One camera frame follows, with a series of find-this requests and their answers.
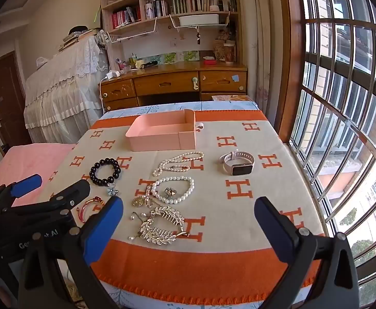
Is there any metal window grille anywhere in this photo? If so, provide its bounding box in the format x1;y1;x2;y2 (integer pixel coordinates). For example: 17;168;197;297
288;0;376;309

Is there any row of pale books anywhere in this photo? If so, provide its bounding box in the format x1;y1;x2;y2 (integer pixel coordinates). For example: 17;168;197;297
189;0;238;13

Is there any white lace piano cover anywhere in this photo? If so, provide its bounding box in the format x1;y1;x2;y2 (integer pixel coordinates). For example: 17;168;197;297
23;34;109;144

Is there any gold pearl pin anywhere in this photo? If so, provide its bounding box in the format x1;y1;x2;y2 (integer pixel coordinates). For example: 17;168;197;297
144;183;155;208

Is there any empty white wire basket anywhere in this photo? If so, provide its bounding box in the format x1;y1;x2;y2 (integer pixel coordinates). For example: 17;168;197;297
107;18;161;43

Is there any long pearl necklace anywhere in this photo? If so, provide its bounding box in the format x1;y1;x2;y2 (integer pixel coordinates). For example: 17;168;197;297
152;151;205;177

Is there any stack of books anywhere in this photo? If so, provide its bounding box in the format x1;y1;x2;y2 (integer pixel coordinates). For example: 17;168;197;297
58;27;100;52

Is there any beige curtain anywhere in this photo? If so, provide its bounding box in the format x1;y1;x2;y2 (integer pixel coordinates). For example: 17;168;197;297
236;0;288;126

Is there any pearl bracelet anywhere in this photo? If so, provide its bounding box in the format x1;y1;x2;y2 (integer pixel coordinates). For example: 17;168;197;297
151;176;195;205

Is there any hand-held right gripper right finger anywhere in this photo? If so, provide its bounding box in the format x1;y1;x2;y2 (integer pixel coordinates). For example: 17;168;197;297
254;196;359;309

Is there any wooden window frame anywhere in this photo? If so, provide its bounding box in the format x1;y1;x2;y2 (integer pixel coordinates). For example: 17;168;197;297
276;0;304;142

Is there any pink fleece blanket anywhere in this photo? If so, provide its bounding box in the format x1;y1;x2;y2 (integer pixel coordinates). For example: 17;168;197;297
0;143;76;207

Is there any white smart watch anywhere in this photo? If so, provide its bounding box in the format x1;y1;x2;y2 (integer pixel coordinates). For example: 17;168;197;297
219;150;255;176

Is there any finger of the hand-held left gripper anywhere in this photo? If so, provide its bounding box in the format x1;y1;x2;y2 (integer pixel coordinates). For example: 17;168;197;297
1;179;91;225
0;174;43;214

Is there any red cord bracelet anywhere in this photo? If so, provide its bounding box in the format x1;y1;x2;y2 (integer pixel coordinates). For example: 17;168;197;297
78;198;106;223

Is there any white charger cable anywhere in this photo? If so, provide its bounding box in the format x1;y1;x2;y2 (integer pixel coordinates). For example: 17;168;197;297
99;76;109;111

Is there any silver leaf hair comb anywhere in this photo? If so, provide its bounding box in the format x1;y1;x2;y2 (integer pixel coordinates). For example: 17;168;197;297
149;205;186;229
138;219;188;247

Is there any white oblong box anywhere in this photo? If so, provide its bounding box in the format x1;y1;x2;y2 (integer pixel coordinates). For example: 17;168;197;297
178;14;220;26

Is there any orange patterned blanket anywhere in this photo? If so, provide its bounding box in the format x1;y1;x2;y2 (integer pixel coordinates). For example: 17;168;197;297
38;108;328;306

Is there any wooden desk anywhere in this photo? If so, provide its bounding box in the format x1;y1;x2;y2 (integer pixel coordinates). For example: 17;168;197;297
98;61;249;111

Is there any white wire basket with box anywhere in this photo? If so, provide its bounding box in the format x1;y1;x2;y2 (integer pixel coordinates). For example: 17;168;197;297
169;11;230;30

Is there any brown patterned bag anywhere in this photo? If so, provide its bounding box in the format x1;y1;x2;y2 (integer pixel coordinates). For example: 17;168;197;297
214;40;226;61

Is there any orange magazine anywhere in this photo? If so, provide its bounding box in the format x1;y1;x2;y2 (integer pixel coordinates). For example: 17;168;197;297
211;95;249;102

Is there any row of dark books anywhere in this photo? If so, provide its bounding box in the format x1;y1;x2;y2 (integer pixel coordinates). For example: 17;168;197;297
144;0;188;18

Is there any brown wooden door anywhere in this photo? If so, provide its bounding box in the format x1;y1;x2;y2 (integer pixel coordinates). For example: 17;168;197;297
0;51;32;155

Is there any black bead bracelet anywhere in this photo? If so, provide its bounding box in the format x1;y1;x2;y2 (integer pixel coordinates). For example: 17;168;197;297
89;158;121;187

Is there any pink storage box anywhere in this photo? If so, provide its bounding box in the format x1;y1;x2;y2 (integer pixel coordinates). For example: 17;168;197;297
125;109;196;152

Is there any row of red books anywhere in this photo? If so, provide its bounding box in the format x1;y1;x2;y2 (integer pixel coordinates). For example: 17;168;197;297
111;6;141;29

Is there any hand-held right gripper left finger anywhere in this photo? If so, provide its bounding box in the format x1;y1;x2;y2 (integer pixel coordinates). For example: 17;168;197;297
17;196;124;309

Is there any wooden bookshelf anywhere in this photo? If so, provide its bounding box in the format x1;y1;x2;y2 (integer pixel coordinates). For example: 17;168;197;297
99;0;241;71

